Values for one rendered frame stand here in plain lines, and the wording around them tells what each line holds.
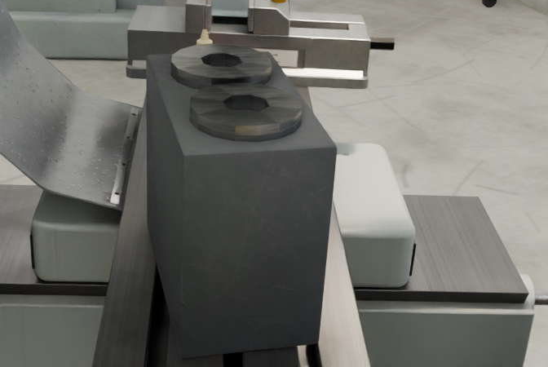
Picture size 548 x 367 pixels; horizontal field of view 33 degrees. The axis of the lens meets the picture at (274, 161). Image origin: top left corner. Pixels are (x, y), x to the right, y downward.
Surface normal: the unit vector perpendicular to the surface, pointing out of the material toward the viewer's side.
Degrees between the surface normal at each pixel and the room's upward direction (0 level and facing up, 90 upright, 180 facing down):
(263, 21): 90
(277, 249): 90
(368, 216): 0
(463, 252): 0
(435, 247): 0
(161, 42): 90
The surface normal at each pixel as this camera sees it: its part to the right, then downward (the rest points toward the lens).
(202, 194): 0.24, 0.44
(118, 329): 0.06, -0.90
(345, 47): 0.01, 0.44
